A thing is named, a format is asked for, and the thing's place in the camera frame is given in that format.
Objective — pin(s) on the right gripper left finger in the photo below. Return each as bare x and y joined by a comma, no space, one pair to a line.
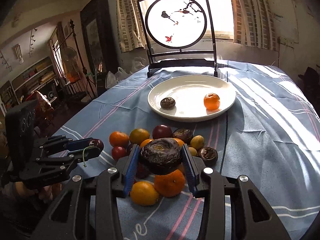
87,208

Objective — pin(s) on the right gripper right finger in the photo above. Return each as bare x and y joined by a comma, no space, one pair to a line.
252,217

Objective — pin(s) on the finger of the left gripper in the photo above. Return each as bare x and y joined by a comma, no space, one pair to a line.
59,144
55,168

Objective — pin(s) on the small tangerine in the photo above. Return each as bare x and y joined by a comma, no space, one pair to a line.
118,138

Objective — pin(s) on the red cherry tomato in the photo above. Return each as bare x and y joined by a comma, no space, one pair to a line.
118,152

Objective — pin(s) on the brown mangosteen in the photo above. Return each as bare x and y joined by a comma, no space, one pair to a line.
209,155

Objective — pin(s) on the yellow orange tomato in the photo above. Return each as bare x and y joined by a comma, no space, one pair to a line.
144,194

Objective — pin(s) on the large orange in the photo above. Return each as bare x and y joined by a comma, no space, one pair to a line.
169,185
211,101

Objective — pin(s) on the dark wrinkled passion fruit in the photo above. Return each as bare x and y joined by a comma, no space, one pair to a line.
161,156

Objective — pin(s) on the dark red plum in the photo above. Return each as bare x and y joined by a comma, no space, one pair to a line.
161,131

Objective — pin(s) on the small dark passion fruit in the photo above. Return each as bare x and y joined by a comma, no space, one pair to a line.
167,103

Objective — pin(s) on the person's left hand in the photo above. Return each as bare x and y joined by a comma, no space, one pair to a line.
47,193

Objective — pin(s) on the plastic bags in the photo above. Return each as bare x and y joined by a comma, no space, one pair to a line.
111,80

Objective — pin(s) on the blue striped tablecloth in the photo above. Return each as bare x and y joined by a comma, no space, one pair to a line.
270,134

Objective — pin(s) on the left striped curtain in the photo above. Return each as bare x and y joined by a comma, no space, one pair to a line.
129,26

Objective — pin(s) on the striped curtain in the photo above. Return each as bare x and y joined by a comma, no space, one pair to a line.
129,26
253,24

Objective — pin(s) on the dark framed mirror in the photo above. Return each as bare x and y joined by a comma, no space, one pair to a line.
98,38

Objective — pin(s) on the white oval plate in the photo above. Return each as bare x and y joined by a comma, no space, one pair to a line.
189,91

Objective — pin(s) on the round painted table screen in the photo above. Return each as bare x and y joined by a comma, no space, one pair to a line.
178,33

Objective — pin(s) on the right striped curtain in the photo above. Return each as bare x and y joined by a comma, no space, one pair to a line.
253,24

